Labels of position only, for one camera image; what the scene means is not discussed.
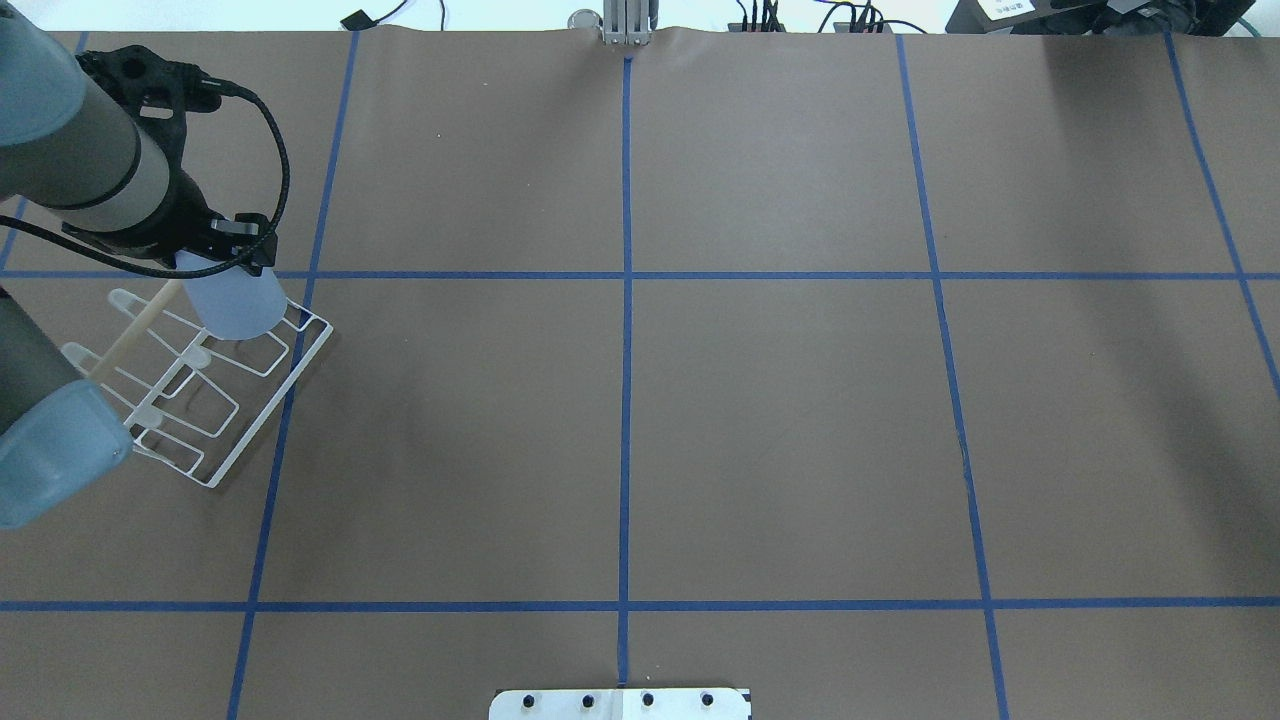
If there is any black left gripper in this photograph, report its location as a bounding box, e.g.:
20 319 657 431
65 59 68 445
61 172 278 275

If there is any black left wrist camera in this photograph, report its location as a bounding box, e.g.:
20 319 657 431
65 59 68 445
76 44 221 170

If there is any light blue plastic cup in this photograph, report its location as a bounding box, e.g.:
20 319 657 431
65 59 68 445
180 266 288 341

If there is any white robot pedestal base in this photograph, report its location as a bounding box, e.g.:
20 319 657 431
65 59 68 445
488 687 754 719

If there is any aluminium frame post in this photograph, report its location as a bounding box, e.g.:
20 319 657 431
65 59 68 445
600 0 660 47

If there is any small black puck device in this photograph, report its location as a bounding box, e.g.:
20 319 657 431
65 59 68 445
340 10 378 32

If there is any white wire cup holder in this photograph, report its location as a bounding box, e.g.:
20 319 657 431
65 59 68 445
61 281 334 489

